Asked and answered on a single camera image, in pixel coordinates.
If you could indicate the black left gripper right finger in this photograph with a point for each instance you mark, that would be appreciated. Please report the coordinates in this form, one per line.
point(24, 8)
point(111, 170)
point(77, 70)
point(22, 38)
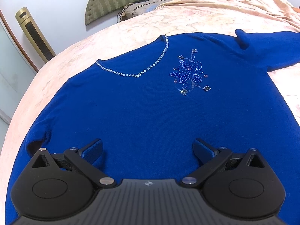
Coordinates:
point(212, 160)

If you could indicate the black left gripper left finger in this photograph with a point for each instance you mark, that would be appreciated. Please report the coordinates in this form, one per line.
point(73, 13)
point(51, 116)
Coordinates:
point(82, 160)

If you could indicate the blue beaded sweater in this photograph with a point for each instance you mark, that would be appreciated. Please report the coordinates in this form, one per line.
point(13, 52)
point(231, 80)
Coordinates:
point(149, 105)

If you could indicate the pink floral bed sheet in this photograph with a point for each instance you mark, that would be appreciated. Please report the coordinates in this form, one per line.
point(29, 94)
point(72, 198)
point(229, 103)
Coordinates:
point(108, 43)

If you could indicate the gold tower fan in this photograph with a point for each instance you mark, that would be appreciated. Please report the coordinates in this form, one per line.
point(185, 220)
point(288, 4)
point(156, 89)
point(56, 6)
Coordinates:
point(34, 34)

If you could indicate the patterned beige pillow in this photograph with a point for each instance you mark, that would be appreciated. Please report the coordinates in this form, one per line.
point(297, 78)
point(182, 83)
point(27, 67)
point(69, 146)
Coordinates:
point(135, 9)

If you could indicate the orange blanket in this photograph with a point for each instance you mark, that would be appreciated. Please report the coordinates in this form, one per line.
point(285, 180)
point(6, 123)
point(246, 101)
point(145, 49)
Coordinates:
point(267, 15)

